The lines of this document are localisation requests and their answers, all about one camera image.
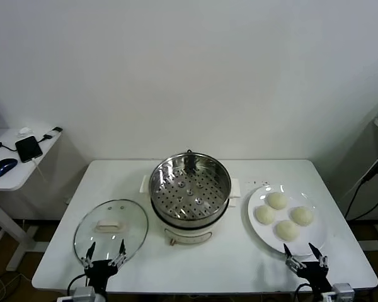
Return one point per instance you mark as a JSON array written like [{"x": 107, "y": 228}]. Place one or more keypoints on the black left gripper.
[{"x": 99, "y": 271}]

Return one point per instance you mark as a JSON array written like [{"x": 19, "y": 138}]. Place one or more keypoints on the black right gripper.
[{"x": 313, "y": 272}]

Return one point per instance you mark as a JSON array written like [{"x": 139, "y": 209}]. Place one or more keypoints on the white steamed baozi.
[
  {"x": 277, "y": 200},
  {"x": 265, "y": 214},
  {"x": 301, "y": 216},
  {"x": 287, "y": 230}
]

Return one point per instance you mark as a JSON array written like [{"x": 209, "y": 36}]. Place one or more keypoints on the perforated steel steamer basket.
[{"x": 189, "y": 195}]

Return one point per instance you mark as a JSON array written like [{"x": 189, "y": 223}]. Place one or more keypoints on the white round plate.
[{"x": 283, "y": 215}]

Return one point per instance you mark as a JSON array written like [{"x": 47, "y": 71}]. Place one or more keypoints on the cream electric cooker base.
[{"x": 189, "y": 234}]

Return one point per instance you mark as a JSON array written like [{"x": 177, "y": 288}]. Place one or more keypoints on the black power adapter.
[{"x": 373, "y": 171}]

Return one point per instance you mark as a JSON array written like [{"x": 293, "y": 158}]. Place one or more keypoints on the white side desk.
[{"x": 6, "y": 182}]

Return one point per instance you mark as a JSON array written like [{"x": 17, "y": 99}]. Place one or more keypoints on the black smartphone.
[{"x": 28, "y": 148}]

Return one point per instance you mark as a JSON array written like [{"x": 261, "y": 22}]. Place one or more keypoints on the white adapter with black plugs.
[{"x": 52, "y": 131}]

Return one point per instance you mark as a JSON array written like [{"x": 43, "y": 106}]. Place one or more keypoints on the blue computer mouse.
[{"x": 3, "y": 166}]

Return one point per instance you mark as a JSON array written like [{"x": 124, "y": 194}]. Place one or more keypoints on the small white case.
[{"x": 24, "y": 130}]

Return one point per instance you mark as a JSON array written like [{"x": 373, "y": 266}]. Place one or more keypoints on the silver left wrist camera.
[{"x": 83, "y": 294}]

